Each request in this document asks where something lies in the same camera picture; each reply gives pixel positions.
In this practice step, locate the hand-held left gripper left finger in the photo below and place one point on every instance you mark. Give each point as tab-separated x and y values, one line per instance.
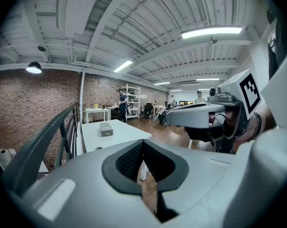
86	174

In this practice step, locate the black office chair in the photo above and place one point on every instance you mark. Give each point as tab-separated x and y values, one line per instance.
146	109

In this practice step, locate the person's black clothing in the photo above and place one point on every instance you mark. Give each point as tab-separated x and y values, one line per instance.
282	44

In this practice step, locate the small white table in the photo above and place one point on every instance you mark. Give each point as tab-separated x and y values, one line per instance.
97	110

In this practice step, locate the white shelf unit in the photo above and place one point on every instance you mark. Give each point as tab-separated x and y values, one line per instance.
133	96

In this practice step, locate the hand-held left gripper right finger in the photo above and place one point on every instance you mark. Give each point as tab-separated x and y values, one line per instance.
205	179

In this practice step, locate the person's right forearm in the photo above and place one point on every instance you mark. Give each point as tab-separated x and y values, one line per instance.
267	121

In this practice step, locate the person's right hand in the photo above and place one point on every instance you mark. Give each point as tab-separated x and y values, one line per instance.
232	119

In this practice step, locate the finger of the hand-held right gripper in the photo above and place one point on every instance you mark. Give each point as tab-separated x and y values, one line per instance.
188	115

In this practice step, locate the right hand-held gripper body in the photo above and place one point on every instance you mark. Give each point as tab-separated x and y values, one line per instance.
238	89

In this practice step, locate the white vertical pipe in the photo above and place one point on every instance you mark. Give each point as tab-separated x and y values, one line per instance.
82	94

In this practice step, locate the long ceiling light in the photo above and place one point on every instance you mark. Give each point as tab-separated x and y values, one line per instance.
210	31
162	83
122	66
208	79

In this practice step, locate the small brown round cup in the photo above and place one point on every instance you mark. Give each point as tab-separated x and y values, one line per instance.
99	148

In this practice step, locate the small grey box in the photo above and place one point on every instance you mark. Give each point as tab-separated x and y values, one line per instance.
105	126

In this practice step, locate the black metal railing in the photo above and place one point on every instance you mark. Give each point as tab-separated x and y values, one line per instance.
39	136

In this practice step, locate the black pendant lamp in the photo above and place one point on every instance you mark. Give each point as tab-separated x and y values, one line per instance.
34	68
42	48

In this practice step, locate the metal wrist watch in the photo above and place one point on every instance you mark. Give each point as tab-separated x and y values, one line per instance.
258	126

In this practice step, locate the white cardboard box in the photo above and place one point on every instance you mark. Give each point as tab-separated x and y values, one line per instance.
4	157

